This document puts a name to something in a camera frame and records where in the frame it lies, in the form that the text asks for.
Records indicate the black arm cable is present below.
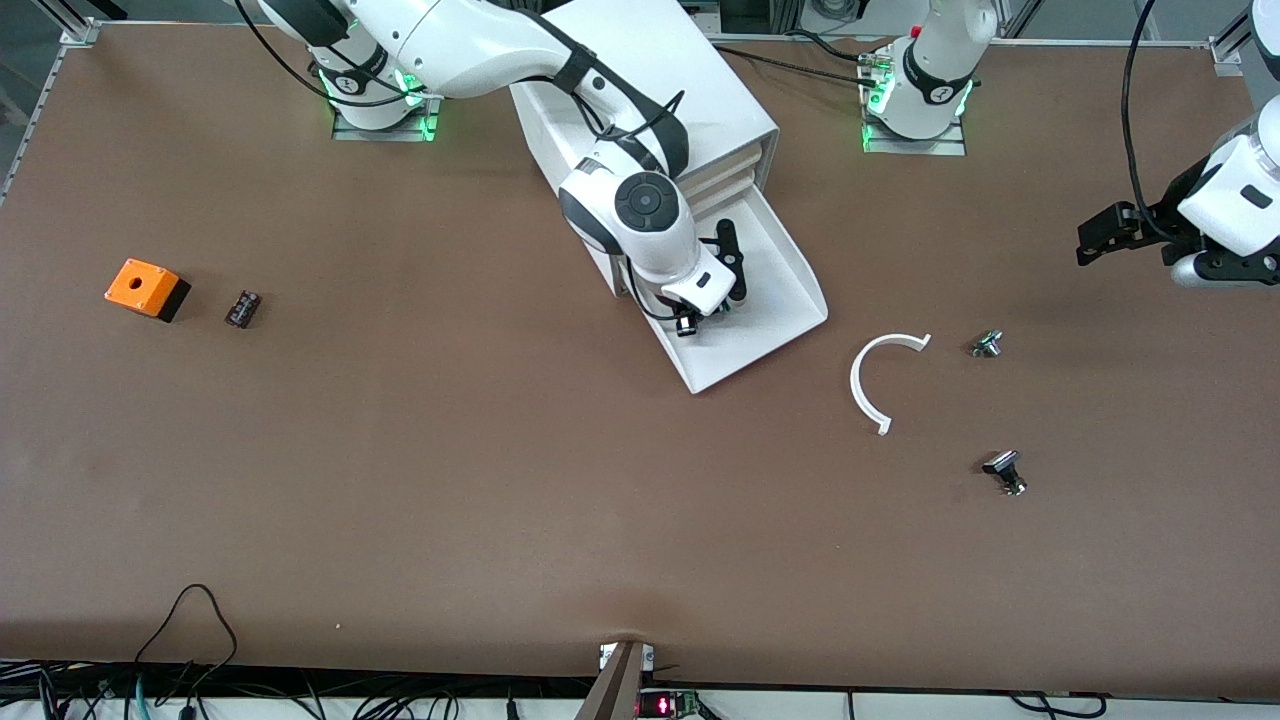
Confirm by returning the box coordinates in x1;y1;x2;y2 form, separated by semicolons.
1121;0;1183;247
235;0;691;146

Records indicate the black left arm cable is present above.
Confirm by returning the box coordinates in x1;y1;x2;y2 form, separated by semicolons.
1121;0;1183;247

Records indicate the orange box black base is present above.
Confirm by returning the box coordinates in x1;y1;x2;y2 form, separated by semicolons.
104;258;191;323

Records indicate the black cable tangle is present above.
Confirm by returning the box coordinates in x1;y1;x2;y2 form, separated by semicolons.
0;660;601;720

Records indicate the black headed silver switch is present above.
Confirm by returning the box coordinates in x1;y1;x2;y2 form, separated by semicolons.
982;450;1028;497

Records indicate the black table cable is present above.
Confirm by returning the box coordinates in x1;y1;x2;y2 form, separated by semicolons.
712;42;896;87

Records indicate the white drawer cabinet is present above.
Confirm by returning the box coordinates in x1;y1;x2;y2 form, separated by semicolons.
510;0;779;298

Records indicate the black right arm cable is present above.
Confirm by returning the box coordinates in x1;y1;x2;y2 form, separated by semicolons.
235;0;691;146

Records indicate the aluminium frame profile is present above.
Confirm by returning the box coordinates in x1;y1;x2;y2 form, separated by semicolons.
1208;0;1280;77
30;0;101;47

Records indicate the white plastic drawer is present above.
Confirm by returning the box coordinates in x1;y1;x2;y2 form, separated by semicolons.
690;166;767;217
685;142;771;193
625;190;829;395

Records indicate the white curved plastic arc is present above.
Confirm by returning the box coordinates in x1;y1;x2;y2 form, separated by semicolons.
850;333;933;437

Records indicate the small red display device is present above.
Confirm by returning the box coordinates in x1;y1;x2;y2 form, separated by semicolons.
638;689;701;720

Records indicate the brown camera mount post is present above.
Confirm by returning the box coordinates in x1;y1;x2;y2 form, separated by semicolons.
575;640;656;720

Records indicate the thin black cable loop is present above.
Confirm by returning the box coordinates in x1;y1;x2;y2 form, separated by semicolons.
135;585;239;691

